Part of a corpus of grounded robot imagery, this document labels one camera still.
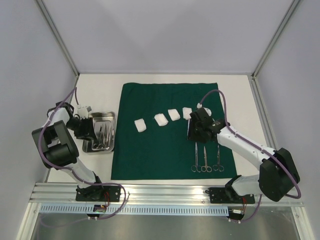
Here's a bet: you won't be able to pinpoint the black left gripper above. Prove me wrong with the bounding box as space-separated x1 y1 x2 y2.
65 116 97 142

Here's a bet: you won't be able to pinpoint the steel tweezers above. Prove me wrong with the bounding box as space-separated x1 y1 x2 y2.
105 122 112 148
108 125 114 148
103 122 109 148
101 124 108 147

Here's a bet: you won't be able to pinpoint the steel scissors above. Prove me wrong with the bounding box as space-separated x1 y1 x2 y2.
212 145 224 172
201 146 212 173
191 142 201 173

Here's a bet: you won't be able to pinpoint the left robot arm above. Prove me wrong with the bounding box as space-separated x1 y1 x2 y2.
31 101 105 201

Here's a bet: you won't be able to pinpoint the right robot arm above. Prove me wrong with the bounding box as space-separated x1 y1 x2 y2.
188 107 301 203

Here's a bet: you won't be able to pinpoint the dark green surgical drape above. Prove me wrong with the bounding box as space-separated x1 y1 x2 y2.
111 83 237 180

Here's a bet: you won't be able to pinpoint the stainless steel instrument tray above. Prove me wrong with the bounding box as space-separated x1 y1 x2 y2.
82 111 116 153

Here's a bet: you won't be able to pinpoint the white gauze pad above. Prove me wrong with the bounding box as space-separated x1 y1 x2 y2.
167 109 181 121
182 107 192 120
134 118 147 133
154 113 168 127

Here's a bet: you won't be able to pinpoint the white gauze pad far left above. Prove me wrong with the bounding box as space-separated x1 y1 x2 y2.
134 118 147 133

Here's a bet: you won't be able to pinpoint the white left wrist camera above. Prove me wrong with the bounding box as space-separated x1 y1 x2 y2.
76 104 92 119

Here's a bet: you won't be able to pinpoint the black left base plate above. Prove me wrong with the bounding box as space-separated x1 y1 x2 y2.
75 185 121 203

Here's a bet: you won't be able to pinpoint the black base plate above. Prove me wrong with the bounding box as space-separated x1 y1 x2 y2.
204 187 256 204
75 185 121 203

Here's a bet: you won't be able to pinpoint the right aluminium frame post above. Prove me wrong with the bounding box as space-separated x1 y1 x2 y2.
250 0 302 78

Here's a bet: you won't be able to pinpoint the aluminium frame post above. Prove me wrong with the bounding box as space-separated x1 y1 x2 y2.
250 0 302 78
34 0 81 76

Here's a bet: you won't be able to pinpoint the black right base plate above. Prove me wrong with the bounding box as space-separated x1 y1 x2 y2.
204 187 256 204

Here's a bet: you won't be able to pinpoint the slotted white cable duct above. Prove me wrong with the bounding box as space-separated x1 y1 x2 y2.
39 203 229 217

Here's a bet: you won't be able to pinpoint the aluminium front rail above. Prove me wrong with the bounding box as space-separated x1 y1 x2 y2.
29 181 305 207

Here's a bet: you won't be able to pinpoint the left aluminium frame post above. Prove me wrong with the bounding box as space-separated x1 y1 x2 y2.
34 0 81 76

